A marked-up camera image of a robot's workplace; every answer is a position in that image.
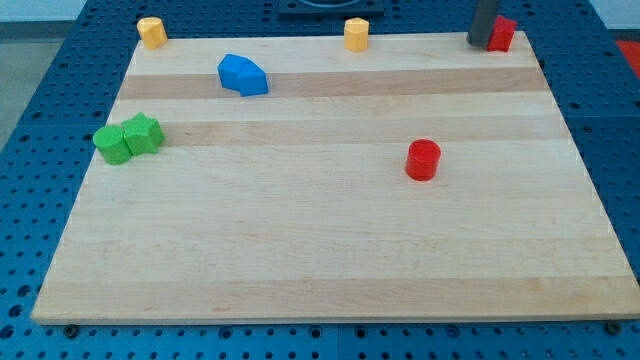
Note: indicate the red cylinder block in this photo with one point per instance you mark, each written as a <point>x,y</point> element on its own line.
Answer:
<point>422,161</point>

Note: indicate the blue cube block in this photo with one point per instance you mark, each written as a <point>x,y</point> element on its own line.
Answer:
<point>229,69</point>

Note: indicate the yellow hexagon block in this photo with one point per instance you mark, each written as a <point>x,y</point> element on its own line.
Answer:
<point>356,34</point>

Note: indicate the green star block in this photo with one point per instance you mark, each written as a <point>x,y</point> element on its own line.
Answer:
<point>143,134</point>

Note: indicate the green cylinder block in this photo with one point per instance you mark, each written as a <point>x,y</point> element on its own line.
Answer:
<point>110,143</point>

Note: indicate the yellow cylinder block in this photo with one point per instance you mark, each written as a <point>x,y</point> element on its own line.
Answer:
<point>152,32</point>

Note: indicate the red star block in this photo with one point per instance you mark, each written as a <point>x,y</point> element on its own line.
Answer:
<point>502,34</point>

